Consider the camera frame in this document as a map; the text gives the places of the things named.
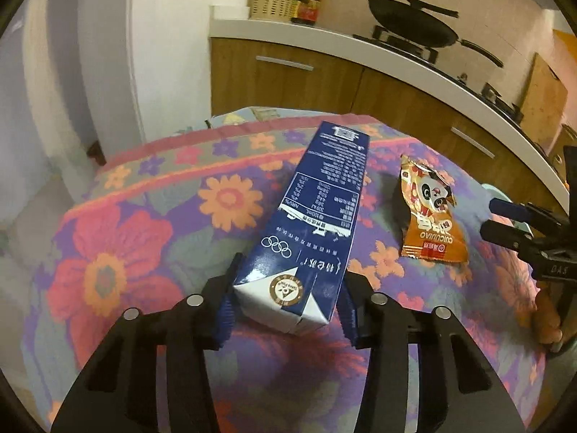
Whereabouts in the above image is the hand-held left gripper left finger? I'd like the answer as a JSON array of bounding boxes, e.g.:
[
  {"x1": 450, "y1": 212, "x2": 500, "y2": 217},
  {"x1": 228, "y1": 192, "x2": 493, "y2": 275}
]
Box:
[{"x1": 50, "y1": 253, "x2": 244, "y2": 433}]

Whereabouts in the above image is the wooden kitchen cabinet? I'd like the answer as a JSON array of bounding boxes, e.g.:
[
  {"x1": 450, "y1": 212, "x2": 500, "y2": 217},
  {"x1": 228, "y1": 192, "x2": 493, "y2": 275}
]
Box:
[{"x1": 210, "y1": 38, "x2": 564, "y2": 217}]

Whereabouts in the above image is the floral blanket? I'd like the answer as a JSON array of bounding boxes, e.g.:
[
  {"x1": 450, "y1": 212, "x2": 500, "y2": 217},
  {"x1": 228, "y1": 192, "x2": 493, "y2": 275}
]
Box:
[{"x1": 22, "y1": 106, "x2": 569, "y2": 433}]

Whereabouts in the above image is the person's right hand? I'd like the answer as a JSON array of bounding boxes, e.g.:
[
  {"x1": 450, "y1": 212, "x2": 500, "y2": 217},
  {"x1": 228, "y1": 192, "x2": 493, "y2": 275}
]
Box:
[{"x1": 534, "y1": 280, "x2": 563, "y2": 344}]

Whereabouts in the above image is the silver cabinet handle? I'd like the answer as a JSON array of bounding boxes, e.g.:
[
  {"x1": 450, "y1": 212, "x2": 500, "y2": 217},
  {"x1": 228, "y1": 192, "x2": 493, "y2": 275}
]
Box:
[
  {"x1": 255, "y1": 55, "x2": 314, "y2": 71},
  {"x1": 451, "y1": 127, "x2": 494, "y2": 158}
]

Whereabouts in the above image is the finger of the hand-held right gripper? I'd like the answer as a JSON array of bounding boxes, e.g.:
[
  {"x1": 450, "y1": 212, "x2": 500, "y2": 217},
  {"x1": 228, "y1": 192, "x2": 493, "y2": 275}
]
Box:
[
  {"x1": 489, "y1": 197, "x2": 569, "y2": 228},
  {"x1": 479, "y1": 219, "x2": 544, "y2": 258}
]

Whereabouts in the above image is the light blue perforated basket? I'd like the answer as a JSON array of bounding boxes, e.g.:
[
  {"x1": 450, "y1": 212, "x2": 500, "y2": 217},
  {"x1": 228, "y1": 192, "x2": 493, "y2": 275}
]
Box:
[{"x1": 480, "y1": 183, "x2": 535, "y2": 235}]

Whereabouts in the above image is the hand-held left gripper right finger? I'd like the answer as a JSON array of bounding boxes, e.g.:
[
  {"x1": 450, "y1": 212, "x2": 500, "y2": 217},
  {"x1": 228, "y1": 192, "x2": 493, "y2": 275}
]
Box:
[{"x1": 336, "y1": 275, "x2": 526, "y2": 433}]

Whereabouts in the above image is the wooden cutting board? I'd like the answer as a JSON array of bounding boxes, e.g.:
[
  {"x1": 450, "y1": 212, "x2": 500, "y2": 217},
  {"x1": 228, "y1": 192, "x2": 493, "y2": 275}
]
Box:
[{"x1": 519, "y1": 53, "x2": 569, "y2": 138}]

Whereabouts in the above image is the black gas stove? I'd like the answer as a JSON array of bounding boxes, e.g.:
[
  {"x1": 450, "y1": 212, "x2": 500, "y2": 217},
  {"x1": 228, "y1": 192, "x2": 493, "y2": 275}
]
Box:
[{"x1": 354, "y1": 27, "x2": 526, "y2": 122}]

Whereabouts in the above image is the black wok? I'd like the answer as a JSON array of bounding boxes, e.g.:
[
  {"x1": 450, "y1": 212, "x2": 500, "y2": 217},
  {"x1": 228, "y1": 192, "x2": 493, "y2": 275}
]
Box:
[{"x1": 367, "y1": 0, "x2": 504, "y2": 67}]

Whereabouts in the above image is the dark blue milk carton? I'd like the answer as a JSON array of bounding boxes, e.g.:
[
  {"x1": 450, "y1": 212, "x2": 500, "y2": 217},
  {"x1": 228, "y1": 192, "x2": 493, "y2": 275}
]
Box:
[{"x1": 233, "y1": 121, "x2": 370, "y2": 335}]

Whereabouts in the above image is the white countertop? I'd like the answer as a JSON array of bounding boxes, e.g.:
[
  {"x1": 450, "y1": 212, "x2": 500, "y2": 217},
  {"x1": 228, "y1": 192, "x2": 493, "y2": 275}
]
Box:
[{"x1": 208, "y1": 6, "x2": 571, "y2": 199}]

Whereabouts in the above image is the orange panda snack packet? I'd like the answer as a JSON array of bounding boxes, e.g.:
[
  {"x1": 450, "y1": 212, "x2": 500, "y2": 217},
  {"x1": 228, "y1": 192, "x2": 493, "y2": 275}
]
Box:
[{"x1": 399, "y1": 153, "x2": 470, "y2": 263}]

